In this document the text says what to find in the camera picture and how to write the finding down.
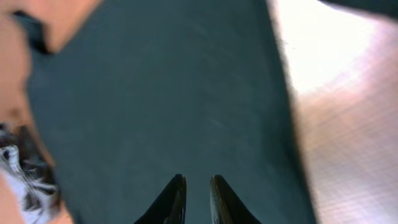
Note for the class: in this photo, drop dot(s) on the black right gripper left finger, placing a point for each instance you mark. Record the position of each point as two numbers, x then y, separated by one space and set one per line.
170 206

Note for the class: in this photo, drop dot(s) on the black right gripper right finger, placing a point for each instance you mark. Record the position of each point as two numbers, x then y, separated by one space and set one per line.
226 207

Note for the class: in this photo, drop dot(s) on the black t-shirt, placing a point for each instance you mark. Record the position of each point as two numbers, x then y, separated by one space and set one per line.
148 89

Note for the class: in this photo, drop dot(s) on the folded grey shorts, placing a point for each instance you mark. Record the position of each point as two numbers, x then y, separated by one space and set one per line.
29 176

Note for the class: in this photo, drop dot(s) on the dark garment under pile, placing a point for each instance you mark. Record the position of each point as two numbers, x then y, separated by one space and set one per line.
383 7

